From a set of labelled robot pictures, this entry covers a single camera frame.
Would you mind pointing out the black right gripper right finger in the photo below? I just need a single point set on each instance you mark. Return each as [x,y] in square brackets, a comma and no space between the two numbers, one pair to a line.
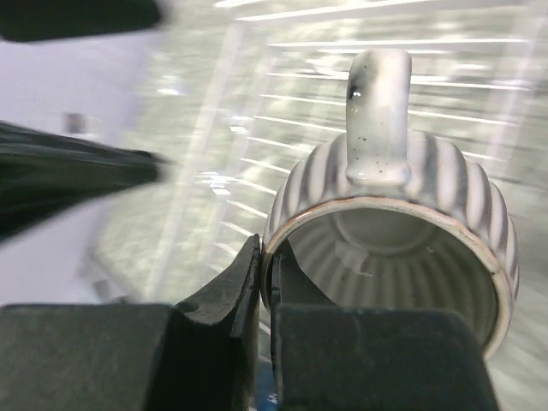
[329,358]

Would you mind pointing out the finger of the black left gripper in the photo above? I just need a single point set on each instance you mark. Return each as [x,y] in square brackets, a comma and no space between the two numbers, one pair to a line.
[41,20]
[44,174]

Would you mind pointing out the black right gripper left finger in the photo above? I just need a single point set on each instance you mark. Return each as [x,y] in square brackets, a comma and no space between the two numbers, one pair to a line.
[198,354]

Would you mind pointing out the small dark blue mug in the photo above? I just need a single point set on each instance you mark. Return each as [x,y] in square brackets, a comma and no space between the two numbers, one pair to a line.
[265,396]

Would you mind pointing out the ribbed striped ceramic cup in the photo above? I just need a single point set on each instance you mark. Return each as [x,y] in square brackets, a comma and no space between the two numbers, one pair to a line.
[387,217]

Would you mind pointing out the white wire dish rack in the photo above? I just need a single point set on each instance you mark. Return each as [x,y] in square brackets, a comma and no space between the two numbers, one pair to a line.
[479,81]

